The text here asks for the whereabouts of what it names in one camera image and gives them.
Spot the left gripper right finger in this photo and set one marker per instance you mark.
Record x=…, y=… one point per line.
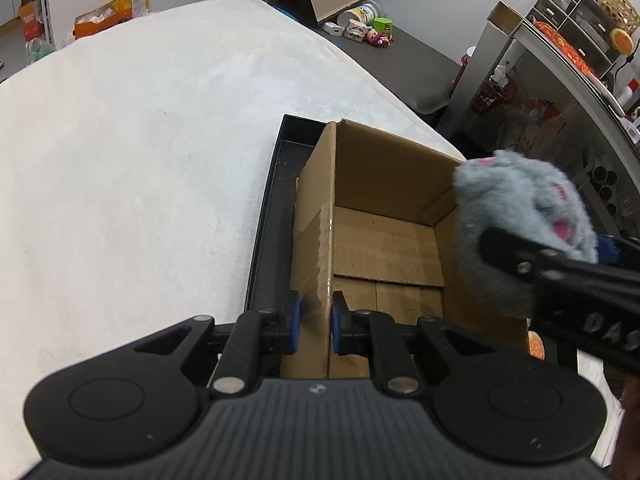
x=387, y=346

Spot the red patterned packet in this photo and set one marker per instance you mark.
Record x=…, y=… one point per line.
x=564, y=46

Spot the orange plush on organizer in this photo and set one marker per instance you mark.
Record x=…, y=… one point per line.
x=621, y=41

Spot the grey plush mouse toy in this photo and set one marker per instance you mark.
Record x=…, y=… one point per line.
x=528, y=198

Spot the wicker basket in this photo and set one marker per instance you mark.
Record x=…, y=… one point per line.
x=623, y=13

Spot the grey drawer organizer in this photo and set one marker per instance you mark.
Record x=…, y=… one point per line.
x=585, y=25

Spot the plush hamburger toy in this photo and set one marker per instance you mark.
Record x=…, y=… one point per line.
x=536, y=346

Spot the white tote bag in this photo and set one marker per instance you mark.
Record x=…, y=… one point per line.
x=529, y=134

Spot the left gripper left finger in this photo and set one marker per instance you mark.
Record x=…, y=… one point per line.
x=257, y=336

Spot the red plastic basket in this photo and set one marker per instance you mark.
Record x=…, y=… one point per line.
x=491, y=96

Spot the pink small toy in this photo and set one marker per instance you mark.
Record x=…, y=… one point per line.
x=377, y=39

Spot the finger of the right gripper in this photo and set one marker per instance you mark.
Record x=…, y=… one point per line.
x=534, y=263
x=615, y=251

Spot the white metal rack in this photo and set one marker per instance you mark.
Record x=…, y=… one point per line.
x=598, y=176

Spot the orange cardboard box on floor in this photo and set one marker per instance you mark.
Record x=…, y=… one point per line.
x=110, y=14

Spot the brown cardboard box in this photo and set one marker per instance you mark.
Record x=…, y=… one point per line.
x=376, y=218

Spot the green lidded jar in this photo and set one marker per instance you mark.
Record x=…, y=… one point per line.
x=383, y=25

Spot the white round canister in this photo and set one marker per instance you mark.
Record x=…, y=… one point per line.
x=365, y=13

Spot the black shallow tray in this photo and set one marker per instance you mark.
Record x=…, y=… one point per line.
x=270, y=274

